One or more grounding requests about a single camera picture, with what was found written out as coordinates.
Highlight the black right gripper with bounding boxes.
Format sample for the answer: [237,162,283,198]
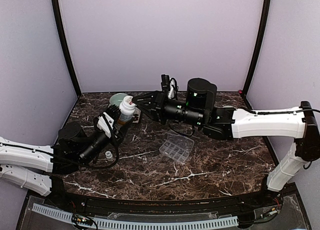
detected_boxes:
[130,89,204,128]

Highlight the white pill bottle orange label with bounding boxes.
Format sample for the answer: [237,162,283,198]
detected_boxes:
[117,95,136,126]

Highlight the small white bottle cap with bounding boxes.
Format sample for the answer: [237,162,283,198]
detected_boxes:
[105,151,114,162]

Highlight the clear plastic pill organizer box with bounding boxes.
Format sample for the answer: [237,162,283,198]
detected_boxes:
[159,130,195,165]

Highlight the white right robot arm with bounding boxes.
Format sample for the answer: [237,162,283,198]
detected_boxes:
[132,74,320,207]

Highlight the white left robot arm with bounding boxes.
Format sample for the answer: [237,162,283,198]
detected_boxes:
[0,105,132,208]

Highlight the floral square coaster tile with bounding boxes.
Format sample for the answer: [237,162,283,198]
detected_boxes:
[132,107,142,124]

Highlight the left celadon green bowl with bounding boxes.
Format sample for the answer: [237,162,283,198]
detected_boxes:
[108,93,128,107]

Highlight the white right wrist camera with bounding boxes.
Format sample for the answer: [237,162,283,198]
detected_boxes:
[161,74,179,100]

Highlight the white slotted cable duct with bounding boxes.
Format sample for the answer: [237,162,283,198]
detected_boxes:
[32,203,239,229]

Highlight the black left frame post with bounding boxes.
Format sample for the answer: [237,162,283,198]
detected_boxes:
[51,0,82,98]

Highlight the black frame post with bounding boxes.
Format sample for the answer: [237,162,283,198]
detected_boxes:
[51,0,82,98]
[242,0,271,98]

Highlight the black right frame post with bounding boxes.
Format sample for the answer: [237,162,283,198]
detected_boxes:
[242,0,271,98]

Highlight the black front table rail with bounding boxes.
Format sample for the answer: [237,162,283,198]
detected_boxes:
[24,183,298,216]

